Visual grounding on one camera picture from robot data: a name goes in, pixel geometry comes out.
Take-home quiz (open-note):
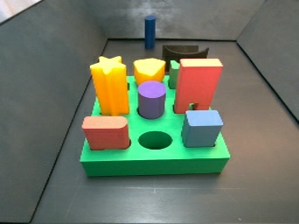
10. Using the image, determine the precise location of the dark blue oval peg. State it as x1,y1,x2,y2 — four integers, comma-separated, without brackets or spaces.
144,15,156,49

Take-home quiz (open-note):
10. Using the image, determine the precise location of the green shape sorter board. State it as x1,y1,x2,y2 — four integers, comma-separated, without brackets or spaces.
79,76,229,177

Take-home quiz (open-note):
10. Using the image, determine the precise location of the purple cylinder peg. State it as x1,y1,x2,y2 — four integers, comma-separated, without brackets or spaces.
137,80,165,119

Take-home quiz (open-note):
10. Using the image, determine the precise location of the red rounded block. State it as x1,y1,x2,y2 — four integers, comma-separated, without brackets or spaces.
81,115,129,151

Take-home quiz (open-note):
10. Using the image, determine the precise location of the light blue square block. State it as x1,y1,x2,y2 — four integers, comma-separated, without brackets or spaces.
181,110,223,148

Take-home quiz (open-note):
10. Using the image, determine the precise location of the yellow pentagon peg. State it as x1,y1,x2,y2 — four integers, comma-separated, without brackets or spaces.
133,58,165,85

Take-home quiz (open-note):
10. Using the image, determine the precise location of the yellow star peg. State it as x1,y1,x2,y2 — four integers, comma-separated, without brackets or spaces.
89,56,129,116

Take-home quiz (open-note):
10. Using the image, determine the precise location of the green arch peg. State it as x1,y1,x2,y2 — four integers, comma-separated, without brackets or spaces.
168,60,180,89

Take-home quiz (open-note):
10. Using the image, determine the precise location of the tall red arch block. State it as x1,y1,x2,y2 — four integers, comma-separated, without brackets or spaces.
173,59,223,114

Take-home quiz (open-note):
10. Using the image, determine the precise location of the black curved peg holder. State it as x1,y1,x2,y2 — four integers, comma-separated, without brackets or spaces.
163,45,209,71

